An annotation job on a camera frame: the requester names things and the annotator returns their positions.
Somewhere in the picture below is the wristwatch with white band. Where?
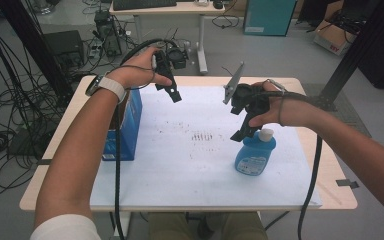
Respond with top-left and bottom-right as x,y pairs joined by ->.
85,74 -> 128,105

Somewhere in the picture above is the blue cardboard box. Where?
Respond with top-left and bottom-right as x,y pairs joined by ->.
101,87 -> 144,162

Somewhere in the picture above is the white desk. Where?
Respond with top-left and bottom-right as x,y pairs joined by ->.
109,0 -> 226,75

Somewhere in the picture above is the person's right hand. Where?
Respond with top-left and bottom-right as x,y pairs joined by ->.
248,80 -> 311,129

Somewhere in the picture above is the person's right leg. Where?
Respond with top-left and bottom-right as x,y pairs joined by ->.
221,212 -> 271,240

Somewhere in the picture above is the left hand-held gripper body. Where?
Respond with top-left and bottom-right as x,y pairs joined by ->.
153,39 -> 191,92

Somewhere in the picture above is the white paper sheet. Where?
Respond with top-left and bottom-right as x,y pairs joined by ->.
89,84 -> 323,208

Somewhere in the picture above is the black keyboard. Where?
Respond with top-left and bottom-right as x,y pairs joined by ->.
112,0 -> 178,11

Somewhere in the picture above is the bundle of black floor cables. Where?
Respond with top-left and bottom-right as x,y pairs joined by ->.
0,19 -> 64,201

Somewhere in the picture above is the person's left leg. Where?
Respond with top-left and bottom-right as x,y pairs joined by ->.
147,212 -> 194,240

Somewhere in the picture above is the person's leg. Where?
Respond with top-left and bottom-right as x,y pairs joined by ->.
221,212 -> 271,240
147,212 -> 194,240

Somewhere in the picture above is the black metal stand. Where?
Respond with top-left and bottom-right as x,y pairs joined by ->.
309,0 -> 384,113

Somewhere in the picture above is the white sleeve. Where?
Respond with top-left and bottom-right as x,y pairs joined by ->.
29,213 -> 103,240

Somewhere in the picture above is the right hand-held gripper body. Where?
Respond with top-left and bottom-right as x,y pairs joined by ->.
223,61 -> 271,118

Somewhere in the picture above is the teal cabinet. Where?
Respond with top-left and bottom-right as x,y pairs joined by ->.
243,0 -> 298,37

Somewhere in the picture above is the black pillar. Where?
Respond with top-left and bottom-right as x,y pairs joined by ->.
0,0 -> 74,101

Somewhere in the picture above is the black looped floor cable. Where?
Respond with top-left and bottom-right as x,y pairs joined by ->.
211,13 -> 241,30

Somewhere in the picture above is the brown cardboard box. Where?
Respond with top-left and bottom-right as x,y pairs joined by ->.
313,18 -> 358,57

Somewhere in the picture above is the blue detergent bottle white cap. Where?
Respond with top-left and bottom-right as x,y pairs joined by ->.
234,128 -> 277,177

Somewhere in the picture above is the right hand-held gripper black cable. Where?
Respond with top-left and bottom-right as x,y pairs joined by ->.
263,91 -> 324,240

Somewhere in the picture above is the person's left hand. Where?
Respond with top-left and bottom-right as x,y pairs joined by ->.
106,46 -> 174,90

